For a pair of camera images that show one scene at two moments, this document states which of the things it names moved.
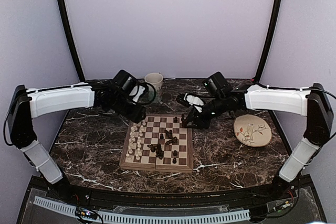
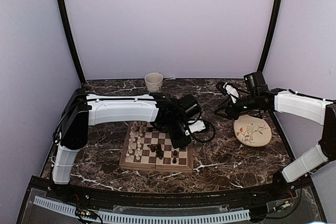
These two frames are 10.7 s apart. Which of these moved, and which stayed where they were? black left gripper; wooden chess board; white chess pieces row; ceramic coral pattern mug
Moved: black left gripper
Stayed: white chess pieces row; wooden chess board; ceramic coral pattern mug
